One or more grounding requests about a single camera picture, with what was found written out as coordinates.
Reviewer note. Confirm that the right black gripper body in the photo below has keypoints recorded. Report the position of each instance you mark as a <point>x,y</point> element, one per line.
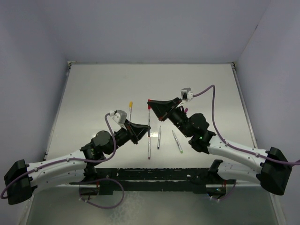
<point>177,117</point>

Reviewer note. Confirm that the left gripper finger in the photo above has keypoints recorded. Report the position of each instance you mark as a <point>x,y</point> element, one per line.
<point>136,127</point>
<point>138,134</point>

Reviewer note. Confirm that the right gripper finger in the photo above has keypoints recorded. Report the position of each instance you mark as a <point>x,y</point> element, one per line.
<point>163,105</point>
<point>162,113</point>

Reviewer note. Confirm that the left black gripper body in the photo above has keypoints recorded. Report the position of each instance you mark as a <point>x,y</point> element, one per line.
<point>123,135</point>

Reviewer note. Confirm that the red pen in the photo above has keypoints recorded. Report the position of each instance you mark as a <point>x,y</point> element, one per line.
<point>149,123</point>

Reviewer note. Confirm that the yellow pen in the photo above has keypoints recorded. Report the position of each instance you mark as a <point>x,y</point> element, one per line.
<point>130,113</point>

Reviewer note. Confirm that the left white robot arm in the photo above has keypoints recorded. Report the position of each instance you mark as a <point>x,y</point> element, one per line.
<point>23,180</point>

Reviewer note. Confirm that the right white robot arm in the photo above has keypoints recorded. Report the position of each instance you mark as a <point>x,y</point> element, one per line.
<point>268,168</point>

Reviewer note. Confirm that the pink pen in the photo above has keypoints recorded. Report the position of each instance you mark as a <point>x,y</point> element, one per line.
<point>149,148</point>

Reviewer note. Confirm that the blue pen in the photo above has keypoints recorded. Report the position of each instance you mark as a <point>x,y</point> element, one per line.
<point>159,137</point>

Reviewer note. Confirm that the green pen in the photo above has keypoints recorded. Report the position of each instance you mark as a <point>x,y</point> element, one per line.
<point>177,142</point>

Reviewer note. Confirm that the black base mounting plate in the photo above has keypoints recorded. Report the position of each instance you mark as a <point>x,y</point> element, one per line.
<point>195,180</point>

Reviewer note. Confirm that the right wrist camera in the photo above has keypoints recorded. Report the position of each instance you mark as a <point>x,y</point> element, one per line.
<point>186,94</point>

